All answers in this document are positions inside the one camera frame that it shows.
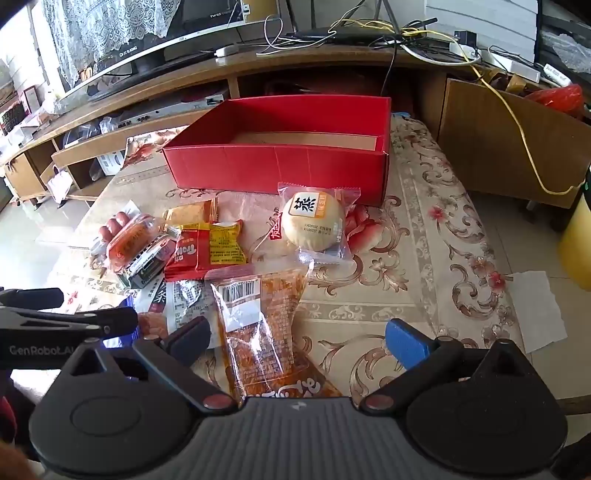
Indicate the white adapter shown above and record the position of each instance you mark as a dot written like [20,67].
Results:
[227,50]

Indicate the black white snack packet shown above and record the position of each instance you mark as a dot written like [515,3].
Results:
[143,270]

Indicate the silver disc player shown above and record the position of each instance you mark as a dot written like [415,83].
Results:
[175,108]

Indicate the white lace cloth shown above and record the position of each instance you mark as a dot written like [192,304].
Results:
[92,27]

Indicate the white spicy strip packet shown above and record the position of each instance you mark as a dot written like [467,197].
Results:
[159,300]

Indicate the large clear spicy strip packet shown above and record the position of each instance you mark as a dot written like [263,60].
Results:
[258,341]

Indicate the round bun packet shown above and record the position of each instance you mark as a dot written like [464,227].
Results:
[314,217]

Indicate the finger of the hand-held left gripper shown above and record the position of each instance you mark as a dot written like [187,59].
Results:
[111,321]
[32,298]

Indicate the yellow bin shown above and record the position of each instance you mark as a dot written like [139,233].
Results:
[577,240]

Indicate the black router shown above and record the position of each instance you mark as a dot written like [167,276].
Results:
[360,34]

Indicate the small photo frame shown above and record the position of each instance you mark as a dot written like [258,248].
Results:
[30,98]

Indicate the red yellow snack packet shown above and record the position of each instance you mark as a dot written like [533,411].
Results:
[217,249]

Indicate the wooden television stand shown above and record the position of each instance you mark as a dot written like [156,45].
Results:
[300,60]

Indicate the white slatted panel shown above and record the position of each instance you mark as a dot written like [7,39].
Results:
[480,23]

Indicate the brown board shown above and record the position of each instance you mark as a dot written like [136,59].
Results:
[263,10]

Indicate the crumpled brown tape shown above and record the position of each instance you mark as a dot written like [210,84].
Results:
[508,81]

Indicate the bubble wrap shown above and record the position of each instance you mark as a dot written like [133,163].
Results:
[565,50]

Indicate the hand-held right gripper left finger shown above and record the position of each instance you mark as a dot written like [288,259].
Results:
[194,337]

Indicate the white paper sheet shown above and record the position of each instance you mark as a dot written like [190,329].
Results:
[535,314]

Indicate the television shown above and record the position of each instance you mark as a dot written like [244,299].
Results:
[207,27]

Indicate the white crumpled packet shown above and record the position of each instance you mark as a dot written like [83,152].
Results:
[189,304]

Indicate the clear sausage packet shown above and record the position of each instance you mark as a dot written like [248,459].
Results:
[134,237]

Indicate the red cardboard box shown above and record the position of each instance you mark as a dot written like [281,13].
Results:
[277,166]

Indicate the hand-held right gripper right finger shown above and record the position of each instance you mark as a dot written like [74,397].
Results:
[408,344]

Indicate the red plastic bag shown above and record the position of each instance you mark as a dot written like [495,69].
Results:
[556,97]

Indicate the white power strip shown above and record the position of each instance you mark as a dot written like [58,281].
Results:
[508,64]

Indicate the black power adapter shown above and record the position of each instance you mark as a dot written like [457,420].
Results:
[465,38]

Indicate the small orange packet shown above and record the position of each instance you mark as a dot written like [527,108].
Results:
[189,214]

